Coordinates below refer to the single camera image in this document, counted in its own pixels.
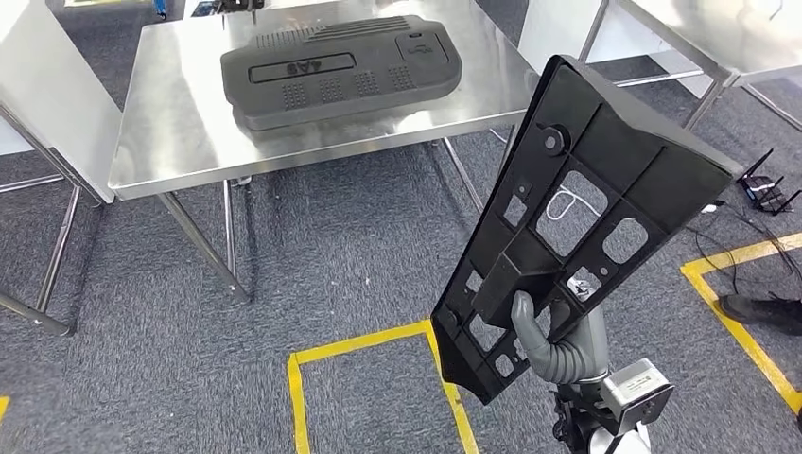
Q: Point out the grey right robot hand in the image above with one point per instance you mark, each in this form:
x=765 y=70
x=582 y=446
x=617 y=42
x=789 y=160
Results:
x=525 y=313

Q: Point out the black triangular plastic panel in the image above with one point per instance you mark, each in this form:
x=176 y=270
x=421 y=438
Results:
x=626 y=144

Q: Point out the stainless steel workbench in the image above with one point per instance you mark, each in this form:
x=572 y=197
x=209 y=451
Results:
x=175 y=138

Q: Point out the blue metal shelf unit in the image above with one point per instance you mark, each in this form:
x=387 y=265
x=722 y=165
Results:
x=160 y=7

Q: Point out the yellow floor tape square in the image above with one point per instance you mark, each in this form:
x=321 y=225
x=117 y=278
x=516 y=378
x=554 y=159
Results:
x=363 y=342
x=733 y=257

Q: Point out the person's black shoe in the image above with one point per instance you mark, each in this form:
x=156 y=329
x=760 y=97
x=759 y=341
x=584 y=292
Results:
x=764 y=313

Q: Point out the black wifi router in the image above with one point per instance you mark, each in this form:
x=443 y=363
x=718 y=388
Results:
x=761 y=188

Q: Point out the large black moulded cover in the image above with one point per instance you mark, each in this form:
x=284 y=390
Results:
x=338 y=81

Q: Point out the stainless steel table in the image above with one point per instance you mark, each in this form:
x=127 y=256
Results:
x=720 y=31

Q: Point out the white desk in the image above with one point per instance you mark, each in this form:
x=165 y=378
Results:
x=282 y=4

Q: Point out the black antenna device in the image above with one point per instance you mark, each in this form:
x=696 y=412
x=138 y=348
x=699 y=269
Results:
x=241 y=5

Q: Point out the black phone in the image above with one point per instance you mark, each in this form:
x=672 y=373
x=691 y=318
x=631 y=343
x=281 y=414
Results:
x=203 y=7

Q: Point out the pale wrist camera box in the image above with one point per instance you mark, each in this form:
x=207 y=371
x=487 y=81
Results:
x=636 y=395

